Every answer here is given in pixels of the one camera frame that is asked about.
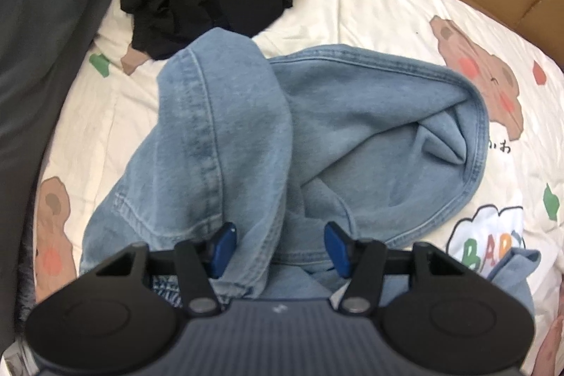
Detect light blue denim pants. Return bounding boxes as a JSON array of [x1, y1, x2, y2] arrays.
[[79, 27, 542, 315]]

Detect dark grey pillow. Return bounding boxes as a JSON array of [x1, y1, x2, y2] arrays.
[[0, 0, 135, 359]]

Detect cream bear print bed sheet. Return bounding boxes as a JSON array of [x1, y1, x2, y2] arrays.
[[33, 0, 564, 376]]

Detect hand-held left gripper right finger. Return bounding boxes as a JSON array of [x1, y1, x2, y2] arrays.
[[324, 221, 485, 317]]

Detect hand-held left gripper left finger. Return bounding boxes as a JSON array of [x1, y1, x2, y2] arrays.
[[88, 222, 239, 318]]

